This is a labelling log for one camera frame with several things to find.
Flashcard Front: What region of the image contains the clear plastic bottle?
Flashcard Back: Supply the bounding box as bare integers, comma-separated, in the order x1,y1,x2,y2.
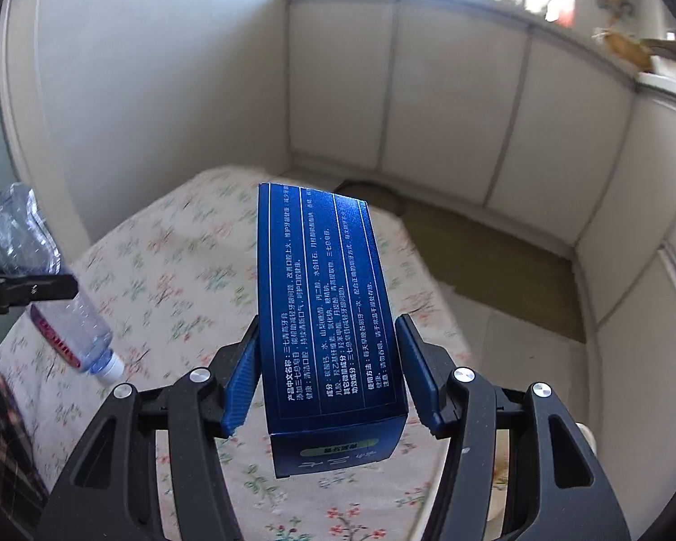
0,182,126,387

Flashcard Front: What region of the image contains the floral tablecloth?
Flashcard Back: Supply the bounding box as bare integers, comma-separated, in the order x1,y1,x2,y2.
0,166,468,541

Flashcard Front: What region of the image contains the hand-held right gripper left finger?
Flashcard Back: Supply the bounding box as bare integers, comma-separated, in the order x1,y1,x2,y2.
34,316,261,541

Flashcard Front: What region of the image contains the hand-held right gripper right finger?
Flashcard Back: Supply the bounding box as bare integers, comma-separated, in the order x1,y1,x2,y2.
395,314,632,541

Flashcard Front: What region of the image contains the blue cardboard box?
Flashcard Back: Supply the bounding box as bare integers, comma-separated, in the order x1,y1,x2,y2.
257,182,411,477

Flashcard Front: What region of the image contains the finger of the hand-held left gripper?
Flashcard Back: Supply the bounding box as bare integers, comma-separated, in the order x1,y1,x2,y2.
0,272,80,315

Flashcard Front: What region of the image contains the green floor mat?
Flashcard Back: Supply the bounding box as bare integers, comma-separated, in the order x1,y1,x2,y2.
335,179,588,344

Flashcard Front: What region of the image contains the plaid clothing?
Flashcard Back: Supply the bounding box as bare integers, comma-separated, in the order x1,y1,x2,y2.
0,369,49,541

